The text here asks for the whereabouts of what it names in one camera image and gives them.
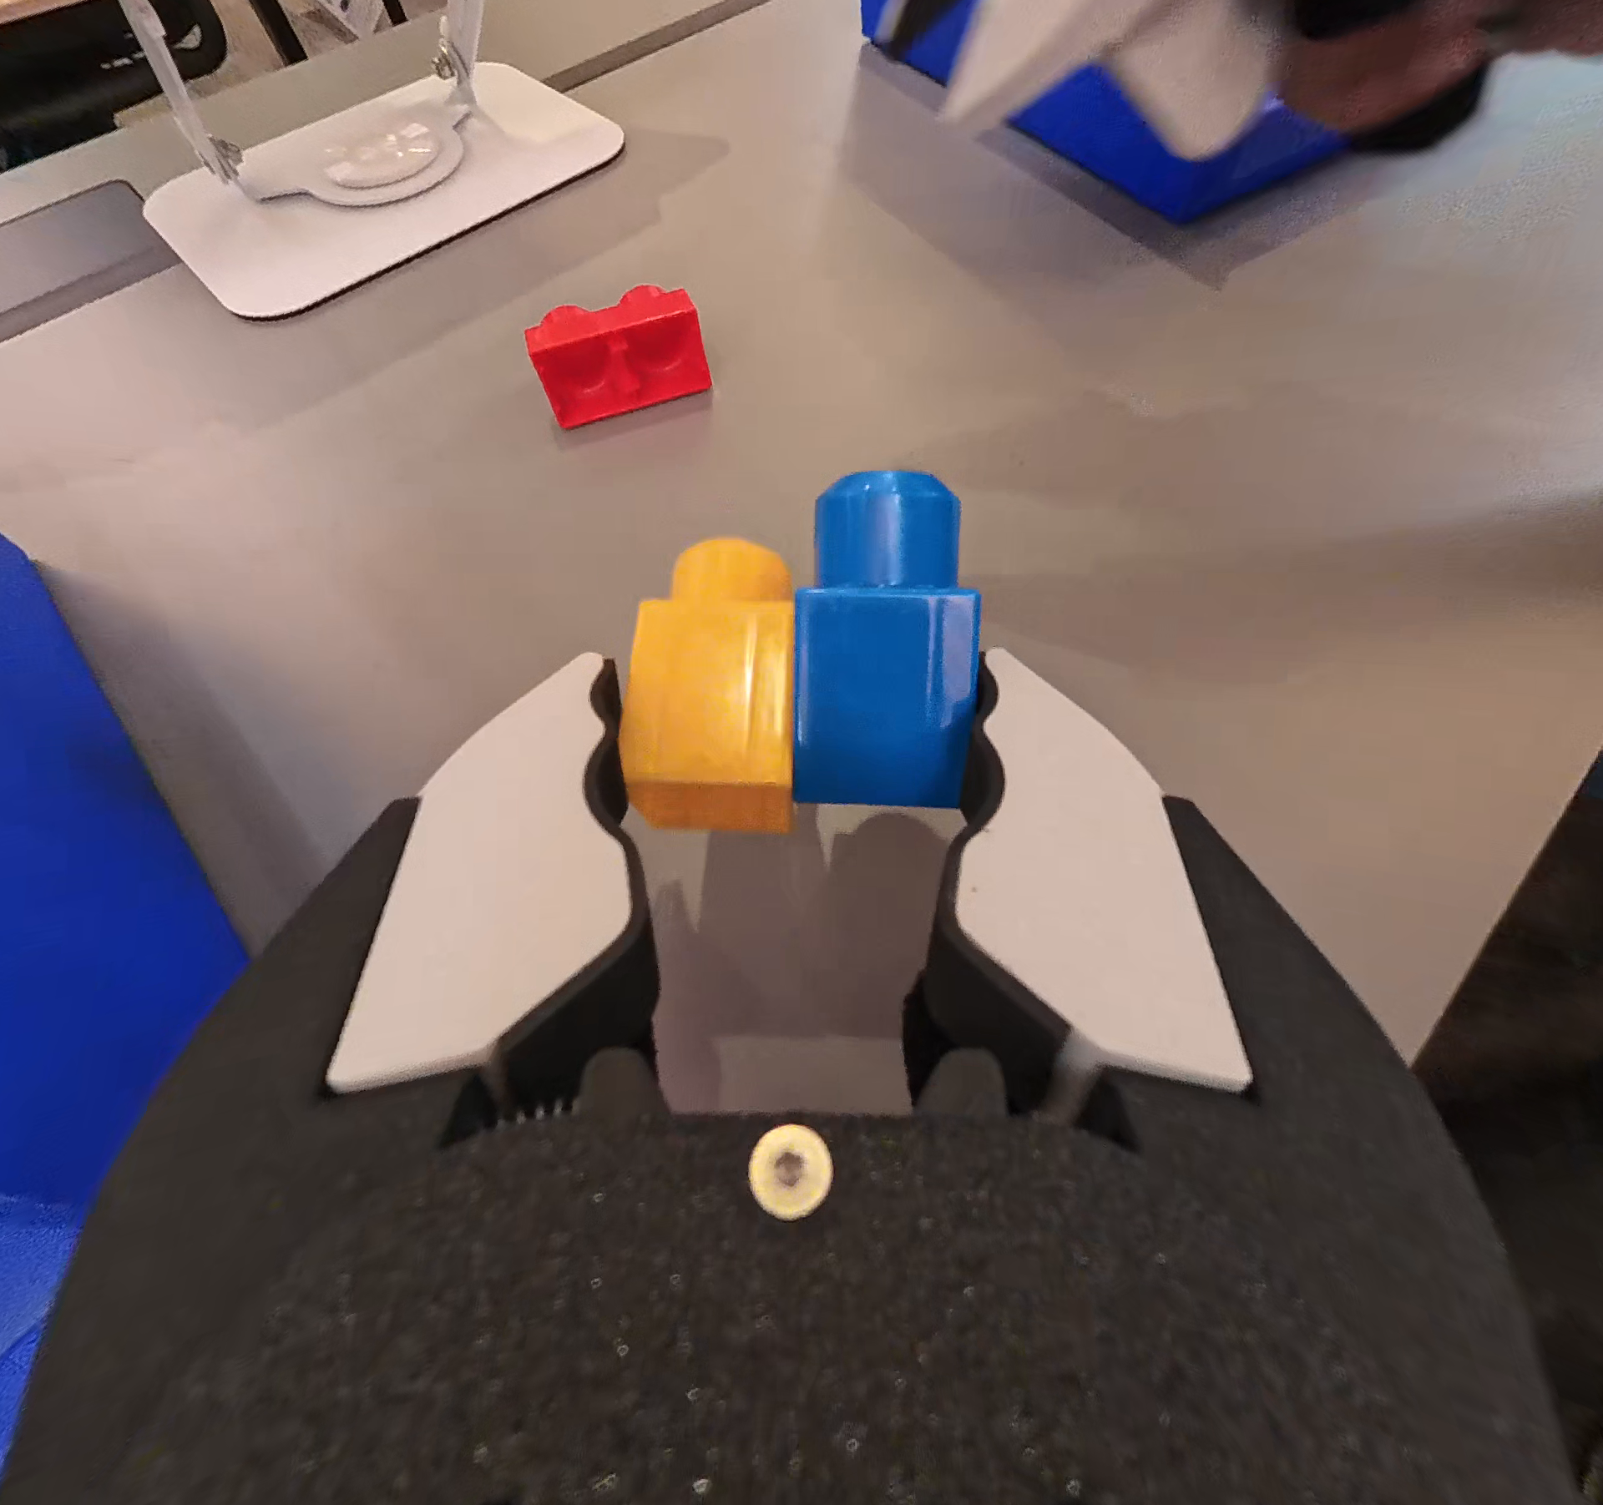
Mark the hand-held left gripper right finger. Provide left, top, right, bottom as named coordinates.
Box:
left=904, top=650, right=1254, bottom=1117

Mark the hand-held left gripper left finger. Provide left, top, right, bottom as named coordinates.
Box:
left=326, top=652, right=666, bottom=1117

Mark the blue plastic bin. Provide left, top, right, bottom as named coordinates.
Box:
left=0, top=534, right=251, bottom=1382
left=855, top=0, right=1355, bottom=227

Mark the yellow one-stud block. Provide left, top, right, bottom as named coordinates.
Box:
left=619, top=538, right=799, bottom=834

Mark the blue toy block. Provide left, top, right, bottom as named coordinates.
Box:
left=791, top=470, right=982, bottom=808

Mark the red two-stud block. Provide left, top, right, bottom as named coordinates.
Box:
left=524, top=284, right=714, bottom=430

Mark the grey desk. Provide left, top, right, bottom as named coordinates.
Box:
left=0, top=0, right=1603, bottom=1068

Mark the person's dark clothing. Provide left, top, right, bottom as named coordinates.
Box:
left=1415, top=754, right=1603, bottom=1505

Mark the black office chair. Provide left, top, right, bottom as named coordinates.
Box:
left=0, top=0, right=229, bottom=147

